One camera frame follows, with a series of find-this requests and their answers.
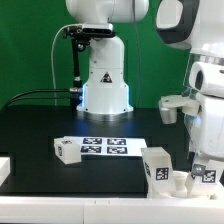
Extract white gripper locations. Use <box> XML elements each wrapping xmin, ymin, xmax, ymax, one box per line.
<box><xmin>186</xmin><ymin>93</ymin><xmax>224</xmax><ymax>176</ymax></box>

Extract white round stool seat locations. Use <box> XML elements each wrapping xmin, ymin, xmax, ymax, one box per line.
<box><xmin>146</xmin><ymin>171</ymin><xmax>218</xmax><ymax>199</ymax></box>

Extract white marker sheet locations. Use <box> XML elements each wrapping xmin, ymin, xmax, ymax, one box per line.
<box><xmin>64</xmin><ymin>136</ymin><xmax>147</xmax><ymax>157</ymax></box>

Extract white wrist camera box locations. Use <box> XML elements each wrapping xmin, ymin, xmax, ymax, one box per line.
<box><xmin>158</xmin><ymin>95</ymin><xmax>199</xmax><ymax>124</ymax></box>

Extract black camera stand pole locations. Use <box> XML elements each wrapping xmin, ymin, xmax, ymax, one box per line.
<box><xmin>70</xmin><ymin>39</ymin><xmax>88</xmax><ymax>108</ymax></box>

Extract black camera on stand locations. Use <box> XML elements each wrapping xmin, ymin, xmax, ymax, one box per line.
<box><xmin>63</xmin><ymin>23</ymin><xmax>116</xmax><ymax>38</ymax></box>

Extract grey camera cable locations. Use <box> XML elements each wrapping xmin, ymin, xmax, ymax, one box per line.
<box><xmin>50</xmin><ymin>23</ymin><xmax>80</xmax><ymax>107</ymax></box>

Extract white front rail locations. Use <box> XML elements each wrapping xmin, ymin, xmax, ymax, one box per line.
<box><xmin>0</xmin><ymin>197</ymin><xmax>224</xmax><ymax>224</ymax></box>

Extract white left rail block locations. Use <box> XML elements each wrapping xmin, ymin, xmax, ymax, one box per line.
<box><xmin>0</xmin><ymin>157</ymin><xmax>10</xmax><ymax>186</ymax></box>

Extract black base cables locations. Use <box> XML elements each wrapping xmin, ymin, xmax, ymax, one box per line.
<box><xmin>2</xmin><ymin>87</ymin><xmax>83</xmax><ymax>110</ymax></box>

